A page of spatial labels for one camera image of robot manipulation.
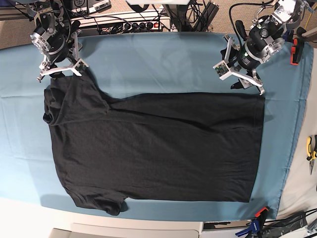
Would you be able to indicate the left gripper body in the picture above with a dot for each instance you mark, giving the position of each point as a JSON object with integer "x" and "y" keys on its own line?
{"x": 238, "y": 60}

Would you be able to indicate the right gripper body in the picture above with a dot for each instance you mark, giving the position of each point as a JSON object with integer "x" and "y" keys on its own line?
{"x": 58, "y": 50}

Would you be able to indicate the black T-shirt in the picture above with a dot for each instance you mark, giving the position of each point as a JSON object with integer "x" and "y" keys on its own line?
{"x": 175, "y": 147}

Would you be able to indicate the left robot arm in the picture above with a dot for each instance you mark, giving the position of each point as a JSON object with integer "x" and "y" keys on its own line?
{"x": 265, "y": 38}

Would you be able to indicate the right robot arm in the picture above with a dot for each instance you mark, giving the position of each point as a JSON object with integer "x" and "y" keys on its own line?
{"x": 51, "y": 16}

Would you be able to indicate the orange black clamp top right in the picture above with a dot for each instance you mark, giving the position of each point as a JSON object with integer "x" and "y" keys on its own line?
{"x": 296, "y": 51}

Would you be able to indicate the blue table cloth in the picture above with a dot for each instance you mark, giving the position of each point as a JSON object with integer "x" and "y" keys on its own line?
{"x": 131, "y": 64}

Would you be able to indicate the black power strip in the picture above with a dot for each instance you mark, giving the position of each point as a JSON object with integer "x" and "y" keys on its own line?
{"x": 137, "y": 27}

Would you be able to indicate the blue orange clamp bottom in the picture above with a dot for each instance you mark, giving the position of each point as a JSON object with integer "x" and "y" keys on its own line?
{"x": 256, "y": 225}

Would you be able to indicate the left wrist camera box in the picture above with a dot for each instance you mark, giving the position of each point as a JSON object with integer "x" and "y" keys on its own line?
{"x": 221, "y": 69}

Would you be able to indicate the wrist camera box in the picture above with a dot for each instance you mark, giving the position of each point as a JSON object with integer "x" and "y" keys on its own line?
{"x": 221, "y": 69}
{"x": 80, "y": 67}

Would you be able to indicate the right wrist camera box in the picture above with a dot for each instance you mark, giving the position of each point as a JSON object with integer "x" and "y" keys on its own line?
{"x": 80, "y": 67}

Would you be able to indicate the yellow handled pliers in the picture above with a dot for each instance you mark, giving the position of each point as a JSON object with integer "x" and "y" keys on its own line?
{"x": 311, "y": 153}

